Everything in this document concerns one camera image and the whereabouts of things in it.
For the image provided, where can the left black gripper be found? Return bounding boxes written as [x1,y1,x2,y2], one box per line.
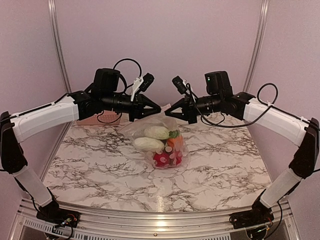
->
[101,91,161,121]

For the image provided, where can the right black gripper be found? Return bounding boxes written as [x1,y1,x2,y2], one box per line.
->
[165,93,224,124]

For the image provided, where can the green fake vegetable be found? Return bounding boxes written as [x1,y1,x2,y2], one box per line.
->
[169,129,180,139]

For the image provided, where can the clear zip top bag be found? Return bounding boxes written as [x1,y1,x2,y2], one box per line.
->
[119,104,190,169]

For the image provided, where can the white fake daikon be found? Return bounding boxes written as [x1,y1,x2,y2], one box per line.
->
[133,137,165,152]

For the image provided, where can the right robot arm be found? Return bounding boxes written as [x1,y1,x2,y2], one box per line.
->
[165,71,320,224]

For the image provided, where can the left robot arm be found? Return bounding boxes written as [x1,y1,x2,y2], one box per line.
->
[0,68,161,223]

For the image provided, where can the orange fake fruit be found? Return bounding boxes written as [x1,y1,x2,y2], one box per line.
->
[166,135,184,151]

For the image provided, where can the pink spotted fake fruit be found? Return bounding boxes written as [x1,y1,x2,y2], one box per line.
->
[153,146,183,169]

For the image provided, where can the pink plastic basket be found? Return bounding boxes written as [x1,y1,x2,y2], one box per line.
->
[75,111,122,126]

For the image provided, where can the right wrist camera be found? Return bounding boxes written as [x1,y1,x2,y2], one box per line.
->
[172,76,191,97]

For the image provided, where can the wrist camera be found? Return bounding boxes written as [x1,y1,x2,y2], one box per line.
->
[130,73,155,102]
[172,76,191,97]

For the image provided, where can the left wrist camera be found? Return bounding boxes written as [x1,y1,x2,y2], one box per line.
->
[130,73,155,102]

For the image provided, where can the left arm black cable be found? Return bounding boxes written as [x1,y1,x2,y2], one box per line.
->
[96,58,143,125]

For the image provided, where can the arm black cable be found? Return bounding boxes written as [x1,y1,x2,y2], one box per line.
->
[186,82,279,126]
[96,58,143,125]

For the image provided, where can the right aluminium frame post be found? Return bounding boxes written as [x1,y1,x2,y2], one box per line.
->
[243,0,270,92]

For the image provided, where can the aluminium frame post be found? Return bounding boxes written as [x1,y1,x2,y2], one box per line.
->
[47,0,72,93]
[243,0,270,92]

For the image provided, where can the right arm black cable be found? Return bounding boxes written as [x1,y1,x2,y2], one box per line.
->
[186,82,279,126]

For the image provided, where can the aluminium front rail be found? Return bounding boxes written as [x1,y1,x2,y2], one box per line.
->
[9,196,301,240]

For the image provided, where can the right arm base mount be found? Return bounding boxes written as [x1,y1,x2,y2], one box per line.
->
[229,209,275,229]

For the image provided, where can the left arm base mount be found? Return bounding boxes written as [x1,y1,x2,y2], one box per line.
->
[36,208,80,228]

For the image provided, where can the left aluminium frame post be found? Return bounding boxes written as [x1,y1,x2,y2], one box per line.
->
[47,0,72,93]

